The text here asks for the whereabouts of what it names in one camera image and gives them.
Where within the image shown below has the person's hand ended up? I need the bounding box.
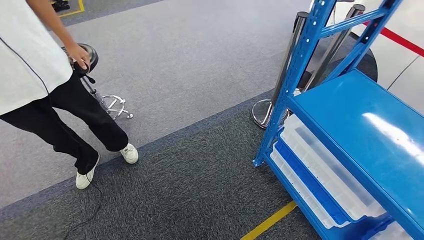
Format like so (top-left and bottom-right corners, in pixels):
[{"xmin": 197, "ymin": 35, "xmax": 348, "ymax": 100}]
[{"xmin": 67, "ymin": 44, "xmax": 91, "ymax": 70}]

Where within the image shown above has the blue metal shelf rack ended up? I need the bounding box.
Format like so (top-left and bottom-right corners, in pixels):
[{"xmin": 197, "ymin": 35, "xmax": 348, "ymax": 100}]
[{"xmin": 252, "ymin": 0, "xmax": 424, "ymax": 240}]

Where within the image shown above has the person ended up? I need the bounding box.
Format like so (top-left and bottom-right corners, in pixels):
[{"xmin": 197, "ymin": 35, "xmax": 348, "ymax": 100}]
[{"xmin": 0, "ymin": 0, "xmax": 140, "ymax": 191}]

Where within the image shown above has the black object on floor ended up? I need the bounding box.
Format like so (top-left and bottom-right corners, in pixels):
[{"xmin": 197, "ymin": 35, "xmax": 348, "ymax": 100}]
[{"xmin": 51, "ymin": 0, "xmax": 71, "ymax": 13}]

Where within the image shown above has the black stool with chrome base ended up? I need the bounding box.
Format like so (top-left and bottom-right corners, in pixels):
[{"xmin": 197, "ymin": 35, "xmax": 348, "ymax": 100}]
[{"xmin": 61, "ymin": 43, "xmax": 134, "ymax": 121}]

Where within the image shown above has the blue plastic bin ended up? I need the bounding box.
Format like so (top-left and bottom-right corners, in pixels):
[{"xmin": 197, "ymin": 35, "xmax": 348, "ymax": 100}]
[{"xmin": 274, "ymin": 139, "xmax": 353, "ymax": 227}]

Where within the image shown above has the white car with red stripe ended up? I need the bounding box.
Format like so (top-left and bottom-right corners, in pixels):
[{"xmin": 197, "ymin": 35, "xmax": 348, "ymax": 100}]
[{"xmin": 309, "ymin": 0, "xmax": 424, "ymax": 115}]

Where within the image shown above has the black floor cable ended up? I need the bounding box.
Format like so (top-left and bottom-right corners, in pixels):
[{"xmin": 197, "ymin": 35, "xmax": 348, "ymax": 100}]
[{"xmin": 62, "ymin": 173, "xmax": 104, "ymax": 240}]

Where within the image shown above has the chrome stanchion post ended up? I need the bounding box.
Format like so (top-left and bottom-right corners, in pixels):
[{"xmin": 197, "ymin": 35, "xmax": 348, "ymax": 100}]
[
  {"xmin": 251, "ymin": 11, "xmax": 310, "ymax": 130},
  {"xmin": 303, "ymin": 3, "xmax": 366, "ymax": 93}
]

